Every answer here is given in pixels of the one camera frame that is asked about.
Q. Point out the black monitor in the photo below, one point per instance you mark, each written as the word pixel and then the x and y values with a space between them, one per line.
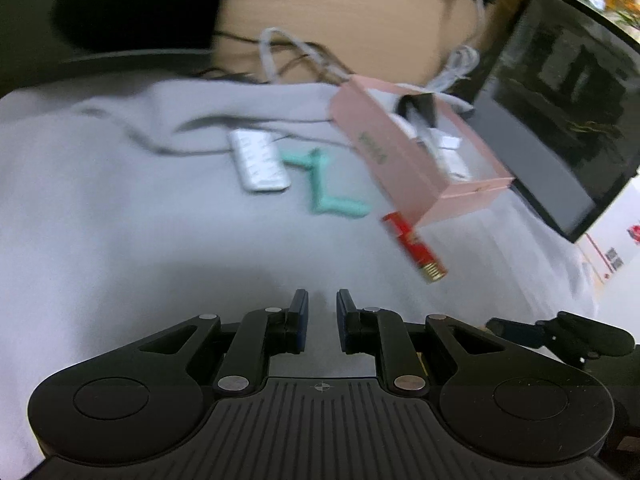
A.
pixel 140 5

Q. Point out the red tube with gold cap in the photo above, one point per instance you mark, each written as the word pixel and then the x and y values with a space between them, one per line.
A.
pixel 412 245

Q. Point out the white rectangular adapter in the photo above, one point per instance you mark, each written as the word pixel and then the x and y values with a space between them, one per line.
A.
pixel 447 141

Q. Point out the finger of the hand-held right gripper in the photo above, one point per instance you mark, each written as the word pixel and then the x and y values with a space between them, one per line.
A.
pixel 575 335

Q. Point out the silver pill blister pack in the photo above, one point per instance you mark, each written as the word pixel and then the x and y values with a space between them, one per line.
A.
pixel 257 160

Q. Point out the teal zigzag plastic piece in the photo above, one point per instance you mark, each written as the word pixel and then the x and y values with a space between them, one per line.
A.
pixel 316 185

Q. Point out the black monitor screen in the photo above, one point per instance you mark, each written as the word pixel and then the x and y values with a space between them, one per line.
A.
pixel 550 110

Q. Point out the white box with red print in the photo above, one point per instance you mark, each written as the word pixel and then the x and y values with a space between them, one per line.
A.
pixel 620 230

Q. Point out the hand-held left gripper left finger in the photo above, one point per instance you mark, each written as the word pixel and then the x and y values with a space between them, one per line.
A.
pixel 300 321

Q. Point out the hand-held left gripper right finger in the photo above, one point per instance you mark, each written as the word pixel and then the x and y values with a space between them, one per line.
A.
pixel 343 321

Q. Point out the pink cardboard box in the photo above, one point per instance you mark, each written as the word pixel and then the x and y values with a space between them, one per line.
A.
pixel 395 160

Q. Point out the grey cloth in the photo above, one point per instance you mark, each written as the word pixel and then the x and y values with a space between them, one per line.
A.
pixel 150 235

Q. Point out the black item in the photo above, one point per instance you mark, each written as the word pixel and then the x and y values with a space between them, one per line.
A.
pixel 417 108

